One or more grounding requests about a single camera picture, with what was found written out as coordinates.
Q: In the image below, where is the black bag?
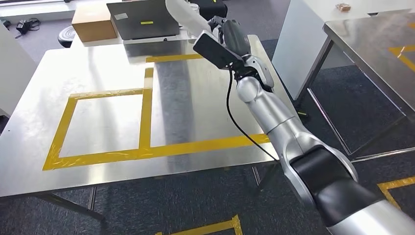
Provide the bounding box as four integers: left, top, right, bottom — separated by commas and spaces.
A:
189, 0, 229, 21

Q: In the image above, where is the grey laptop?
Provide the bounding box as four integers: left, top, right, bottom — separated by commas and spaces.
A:
106, 0, 181, 41

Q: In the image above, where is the brown cardboard box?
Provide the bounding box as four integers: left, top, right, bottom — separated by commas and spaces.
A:
71, 0, 118, 43

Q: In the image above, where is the small black cabled device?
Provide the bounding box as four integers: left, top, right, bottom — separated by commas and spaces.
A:
14, 18, 42, 36

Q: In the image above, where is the black round stool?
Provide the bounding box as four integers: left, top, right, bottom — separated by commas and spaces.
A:
57, 25, 77, 48

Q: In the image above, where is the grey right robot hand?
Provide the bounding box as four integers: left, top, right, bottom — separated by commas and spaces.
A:
207, 16, 253, 59

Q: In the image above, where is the stainless steel table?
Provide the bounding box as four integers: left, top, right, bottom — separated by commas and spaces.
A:
0, 34, 300, 232
306, 12, 415, 164

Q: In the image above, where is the white plastic part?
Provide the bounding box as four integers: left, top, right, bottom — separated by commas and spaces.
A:
165, 0, 215, 35

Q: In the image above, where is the yellow floor tape square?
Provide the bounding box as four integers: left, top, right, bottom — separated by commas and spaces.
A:
377, 176, 415, 211
155, 214, 244, 235

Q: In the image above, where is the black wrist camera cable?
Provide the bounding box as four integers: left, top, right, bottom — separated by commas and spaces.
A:
226, 68, 279, 162

